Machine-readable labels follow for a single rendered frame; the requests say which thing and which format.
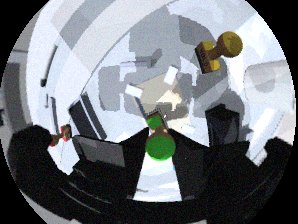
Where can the red-handled rubber stamp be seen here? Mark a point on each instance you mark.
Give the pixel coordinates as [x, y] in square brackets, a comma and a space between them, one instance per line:
[66, 135]

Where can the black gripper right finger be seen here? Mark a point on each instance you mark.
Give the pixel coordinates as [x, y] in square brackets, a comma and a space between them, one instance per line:
[193, 162]

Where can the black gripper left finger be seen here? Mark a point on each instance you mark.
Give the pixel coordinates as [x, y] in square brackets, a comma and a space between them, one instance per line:
[127, 156]

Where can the grey mug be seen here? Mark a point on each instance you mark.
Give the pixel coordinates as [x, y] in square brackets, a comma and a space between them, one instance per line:
[270, 84]

